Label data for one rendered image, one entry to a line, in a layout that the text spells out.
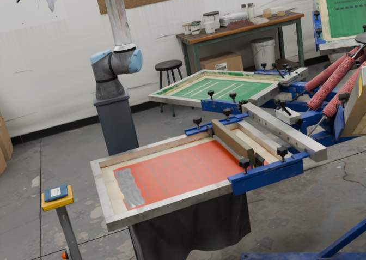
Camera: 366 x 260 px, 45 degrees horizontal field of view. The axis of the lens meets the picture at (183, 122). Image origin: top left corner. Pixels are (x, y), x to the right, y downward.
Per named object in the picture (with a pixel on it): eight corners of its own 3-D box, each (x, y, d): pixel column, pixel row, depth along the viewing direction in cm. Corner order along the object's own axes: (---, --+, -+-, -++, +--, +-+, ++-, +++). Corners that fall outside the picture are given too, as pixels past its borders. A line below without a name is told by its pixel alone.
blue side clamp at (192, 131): (189, 145, 217) (187, 132, 214) (186, 142, 221) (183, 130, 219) (244, 129, 223) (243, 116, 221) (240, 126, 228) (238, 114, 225)
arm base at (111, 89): (96, 94, 238) (91, 76, 234) (123, 88, 240) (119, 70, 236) (96, 102, 224) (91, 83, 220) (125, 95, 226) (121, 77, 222)
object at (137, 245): (151, 304, 180) (128, 216, 164) (131, 244, 220) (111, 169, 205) (158, 302, 180) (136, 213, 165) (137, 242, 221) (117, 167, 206)
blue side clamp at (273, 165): (234, 196, 166) (231, 180, 164) (229, 190, 171) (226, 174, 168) (304, 173, 173) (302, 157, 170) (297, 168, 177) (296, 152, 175)
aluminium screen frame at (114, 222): (108, 232, 156) (105, 223, 155) (91, 168, 209) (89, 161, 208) (303, 169, 173) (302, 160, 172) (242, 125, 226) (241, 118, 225)
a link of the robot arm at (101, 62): (101, 74, 235) (94, 49, 231) (123, 72, 231) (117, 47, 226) (90, 81, 225) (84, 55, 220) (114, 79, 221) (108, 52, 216)
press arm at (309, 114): (287, 133, 197) (286, 123, 196) (280, 129, 203) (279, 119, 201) (320, 123, 201) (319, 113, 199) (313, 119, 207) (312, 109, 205)
